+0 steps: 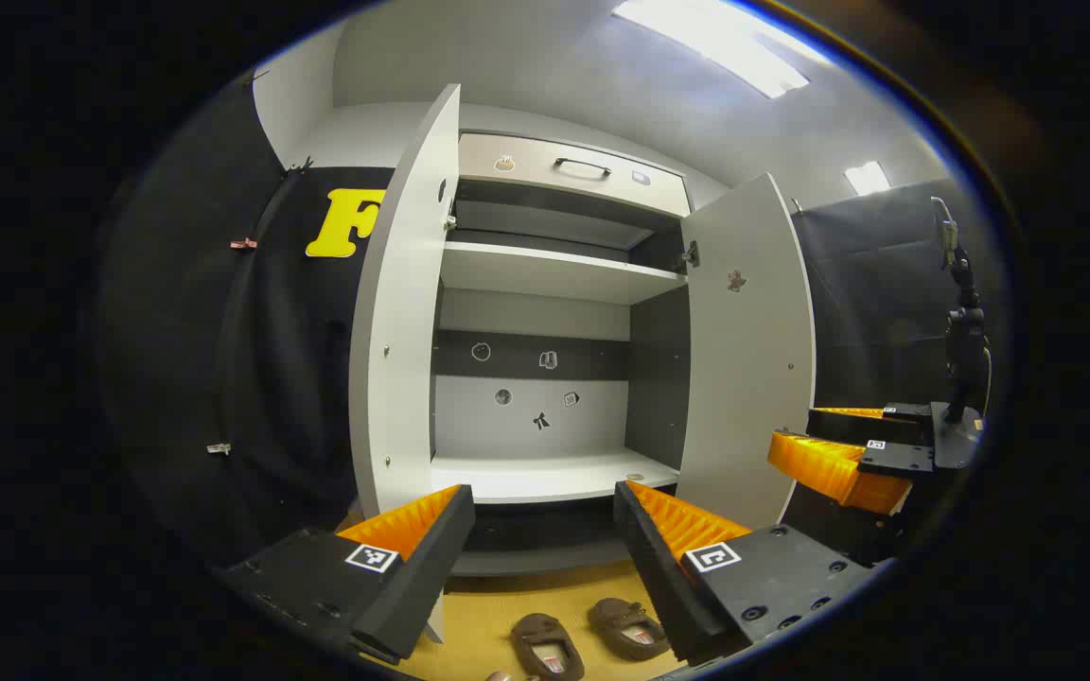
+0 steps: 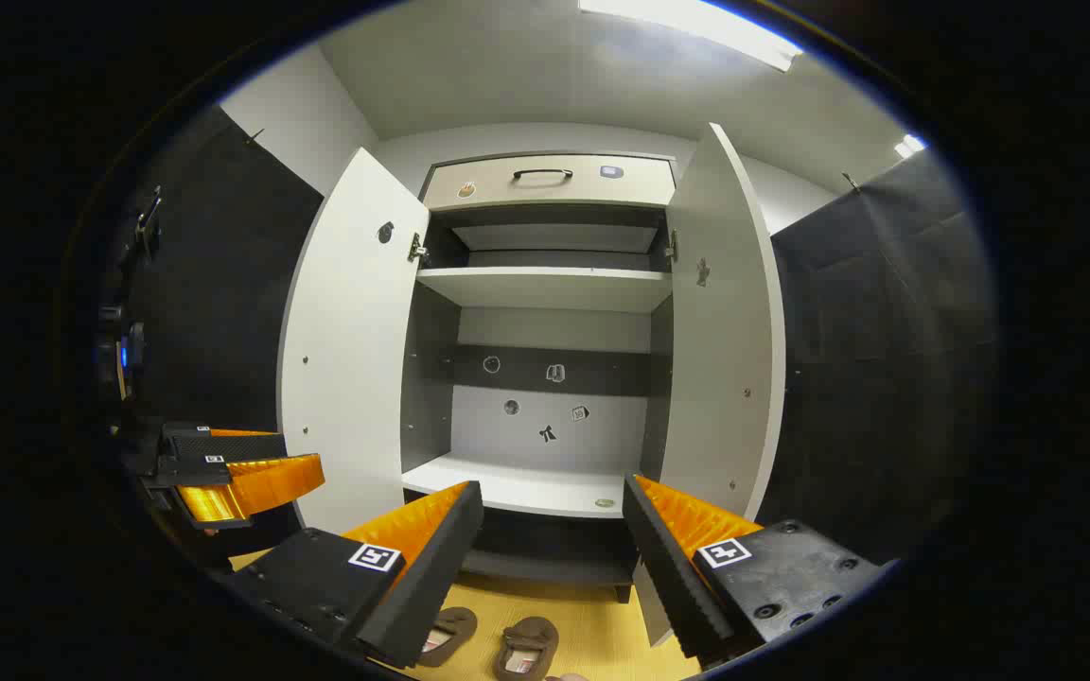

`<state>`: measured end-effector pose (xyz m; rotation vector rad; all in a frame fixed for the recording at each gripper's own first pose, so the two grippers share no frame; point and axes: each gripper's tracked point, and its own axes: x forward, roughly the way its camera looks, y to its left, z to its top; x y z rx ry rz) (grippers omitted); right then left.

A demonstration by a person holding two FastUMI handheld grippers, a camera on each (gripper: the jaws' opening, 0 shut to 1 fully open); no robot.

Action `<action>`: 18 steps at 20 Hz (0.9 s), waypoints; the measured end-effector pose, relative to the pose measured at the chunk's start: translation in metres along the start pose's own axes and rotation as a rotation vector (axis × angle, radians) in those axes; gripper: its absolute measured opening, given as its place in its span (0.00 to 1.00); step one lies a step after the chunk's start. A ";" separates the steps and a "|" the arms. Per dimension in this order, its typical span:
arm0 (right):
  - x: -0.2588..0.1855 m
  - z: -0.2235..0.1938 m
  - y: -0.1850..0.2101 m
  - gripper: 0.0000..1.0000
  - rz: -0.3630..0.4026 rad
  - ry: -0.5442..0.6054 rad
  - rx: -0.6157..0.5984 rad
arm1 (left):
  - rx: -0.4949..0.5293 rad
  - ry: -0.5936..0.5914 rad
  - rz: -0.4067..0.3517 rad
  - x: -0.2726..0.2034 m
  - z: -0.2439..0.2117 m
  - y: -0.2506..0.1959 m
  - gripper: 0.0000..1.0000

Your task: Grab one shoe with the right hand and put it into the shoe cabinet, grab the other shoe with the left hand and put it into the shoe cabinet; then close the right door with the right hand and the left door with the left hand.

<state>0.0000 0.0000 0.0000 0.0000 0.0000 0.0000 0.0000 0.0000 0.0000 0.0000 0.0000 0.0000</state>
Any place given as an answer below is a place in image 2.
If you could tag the white cabinet drawer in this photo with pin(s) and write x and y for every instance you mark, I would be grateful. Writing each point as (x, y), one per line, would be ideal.
(545, 189)

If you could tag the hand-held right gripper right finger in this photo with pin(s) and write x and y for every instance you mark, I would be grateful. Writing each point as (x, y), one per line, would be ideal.
(673, 577)

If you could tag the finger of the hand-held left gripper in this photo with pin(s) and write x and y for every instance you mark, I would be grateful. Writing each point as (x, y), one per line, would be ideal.
(261, 482)
(233, 447)

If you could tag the white cabinet shelf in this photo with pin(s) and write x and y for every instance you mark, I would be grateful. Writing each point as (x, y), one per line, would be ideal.
(545, 287)
(517, 487)

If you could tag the white shoe cabinet door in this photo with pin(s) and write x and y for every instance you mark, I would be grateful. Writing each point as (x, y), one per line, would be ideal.
(720, 359)
(346, 359)

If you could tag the brown fuzzy shoe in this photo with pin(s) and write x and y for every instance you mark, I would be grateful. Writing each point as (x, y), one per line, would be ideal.
(450, 634)
(528, 643)

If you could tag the white shoe cabinet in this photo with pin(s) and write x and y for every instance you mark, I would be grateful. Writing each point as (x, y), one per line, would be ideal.
(554, 331)

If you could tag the metal door hinge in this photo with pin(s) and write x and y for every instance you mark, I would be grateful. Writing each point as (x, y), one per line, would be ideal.
(671, 248)
(417, 250)

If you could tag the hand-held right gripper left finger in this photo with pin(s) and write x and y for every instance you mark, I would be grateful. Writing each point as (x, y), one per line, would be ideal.
(431, 577)

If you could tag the small ceiling light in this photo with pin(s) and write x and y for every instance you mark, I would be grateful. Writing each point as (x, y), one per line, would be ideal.
(909, 147)

